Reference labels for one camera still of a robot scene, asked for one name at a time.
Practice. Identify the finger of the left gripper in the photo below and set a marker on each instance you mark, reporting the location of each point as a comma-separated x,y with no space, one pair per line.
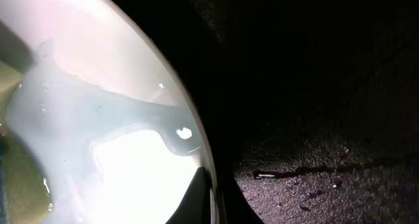
14,51

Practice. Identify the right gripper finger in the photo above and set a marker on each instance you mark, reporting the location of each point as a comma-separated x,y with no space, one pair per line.
195,205

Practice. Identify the pale green plate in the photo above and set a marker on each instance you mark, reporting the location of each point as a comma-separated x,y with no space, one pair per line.
104,115

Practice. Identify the green yellow sponge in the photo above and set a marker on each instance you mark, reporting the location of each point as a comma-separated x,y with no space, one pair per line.
24,197

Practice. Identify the round black tray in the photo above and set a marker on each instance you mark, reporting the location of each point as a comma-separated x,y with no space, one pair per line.
310,106

